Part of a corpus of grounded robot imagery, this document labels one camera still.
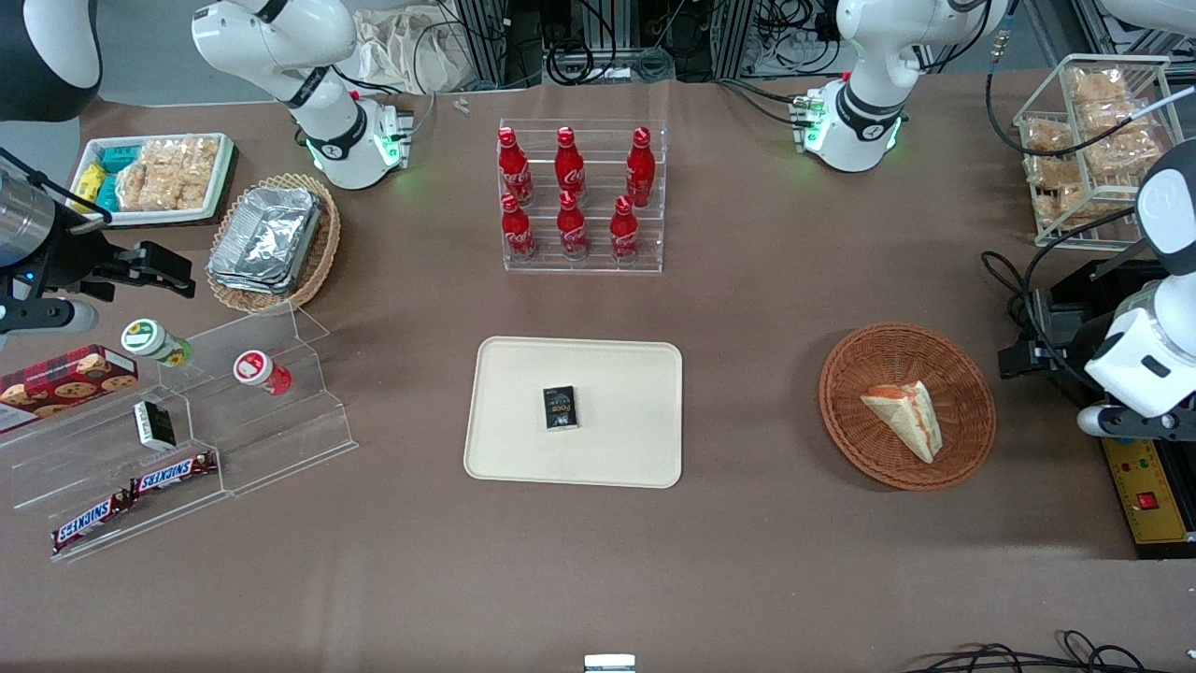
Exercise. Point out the green lid yogurt bottle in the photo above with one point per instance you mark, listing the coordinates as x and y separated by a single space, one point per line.
154 341

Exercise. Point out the black equipment box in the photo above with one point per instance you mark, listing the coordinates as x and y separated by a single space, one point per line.
1074 290

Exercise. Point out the oval light wicker basket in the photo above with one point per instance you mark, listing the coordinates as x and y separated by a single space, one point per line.
318 257

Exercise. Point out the red cookie box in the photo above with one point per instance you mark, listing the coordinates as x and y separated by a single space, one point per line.
65 385

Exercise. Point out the clear fried snack bag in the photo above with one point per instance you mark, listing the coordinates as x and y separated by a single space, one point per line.
1056 187
1046 136
1098 84
1121 140

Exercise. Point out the clear acrylic stepped shelf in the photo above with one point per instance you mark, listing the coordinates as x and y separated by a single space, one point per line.
280 439

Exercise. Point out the small black white box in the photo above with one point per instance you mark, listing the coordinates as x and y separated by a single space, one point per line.
154 425

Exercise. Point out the yellow snack packet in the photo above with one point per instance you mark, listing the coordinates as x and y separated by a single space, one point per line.
89 182

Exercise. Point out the aluminium frame equipment rack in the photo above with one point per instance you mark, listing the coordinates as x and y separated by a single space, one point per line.
598 37

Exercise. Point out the clear rice cracker bag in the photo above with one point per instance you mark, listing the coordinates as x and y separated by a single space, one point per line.
198 168
149 178

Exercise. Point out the teal snack packet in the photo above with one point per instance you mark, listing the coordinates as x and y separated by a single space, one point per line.
120 159
107 193

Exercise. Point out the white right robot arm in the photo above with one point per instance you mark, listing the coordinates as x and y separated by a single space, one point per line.
346 140

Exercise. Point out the aluminium foil tray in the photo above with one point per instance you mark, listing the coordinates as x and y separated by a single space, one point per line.
266 234
245 284

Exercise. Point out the yellow black control box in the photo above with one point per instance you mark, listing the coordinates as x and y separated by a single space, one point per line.
1149 505

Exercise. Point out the clear acrylic bottle rack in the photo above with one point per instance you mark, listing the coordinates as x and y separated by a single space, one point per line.
598 264

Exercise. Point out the Snickers chocolate bar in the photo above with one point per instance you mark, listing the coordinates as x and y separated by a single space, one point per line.
92 521
173 474

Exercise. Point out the beige plastic tray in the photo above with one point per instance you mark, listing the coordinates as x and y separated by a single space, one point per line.
617 449

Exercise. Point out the red lid yogurt bottle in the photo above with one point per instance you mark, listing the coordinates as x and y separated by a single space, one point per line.
262 371

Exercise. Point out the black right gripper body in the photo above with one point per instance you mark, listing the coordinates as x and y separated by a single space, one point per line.
73 260

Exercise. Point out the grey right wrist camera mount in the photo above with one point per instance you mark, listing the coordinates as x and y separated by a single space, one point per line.
47 316

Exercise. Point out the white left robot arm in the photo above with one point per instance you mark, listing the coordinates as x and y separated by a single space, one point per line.
860 121

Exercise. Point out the beige cloth bag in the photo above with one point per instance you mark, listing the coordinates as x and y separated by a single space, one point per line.
411 51

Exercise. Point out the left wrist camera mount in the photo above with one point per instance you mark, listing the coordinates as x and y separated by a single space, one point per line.
1126 422

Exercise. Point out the round brown wicker basket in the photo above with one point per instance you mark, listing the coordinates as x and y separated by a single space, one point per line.
869 439

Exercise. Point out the small black card box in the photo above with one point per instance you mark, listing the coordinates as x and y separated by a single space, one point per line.
561 408

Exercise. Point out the triangle sandwich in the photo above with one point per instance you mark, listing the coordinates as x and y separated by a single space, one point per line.
906 416

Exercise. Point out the white rectangular snack tray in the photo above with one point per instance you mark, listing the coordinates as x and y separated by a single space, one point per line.
154 217

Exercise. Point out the red Coca-Cola bottle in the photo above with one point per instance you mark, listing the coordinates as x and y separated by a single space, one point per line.
517 229
572 227
640 168
515 168
569 166
624 231

